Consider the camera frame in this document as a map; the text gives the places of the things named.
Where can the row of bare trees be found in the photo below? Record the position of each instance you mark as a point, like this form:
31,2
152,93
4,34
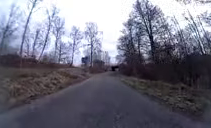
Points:
59,36

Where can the stand of bare trees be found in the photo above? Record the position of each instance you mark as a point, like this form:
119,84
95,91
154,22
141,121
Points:
159,33

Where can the low brown brush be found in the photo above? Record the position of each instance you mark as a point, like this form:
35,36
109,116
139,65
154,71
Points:
23,61

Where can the dark hedge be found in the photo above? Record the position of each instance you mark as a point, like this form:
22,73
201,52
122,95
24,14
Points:
166,70

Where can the leaf-strewn grass verge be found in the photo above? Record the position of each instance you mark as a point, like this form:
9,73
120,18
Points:
173,93

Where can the grey asphalt road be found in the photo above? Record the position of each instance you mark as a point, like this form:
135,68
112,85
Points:
99,106

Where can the dry grass verge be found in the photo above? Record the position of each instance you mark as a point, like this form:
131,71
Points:
33,83

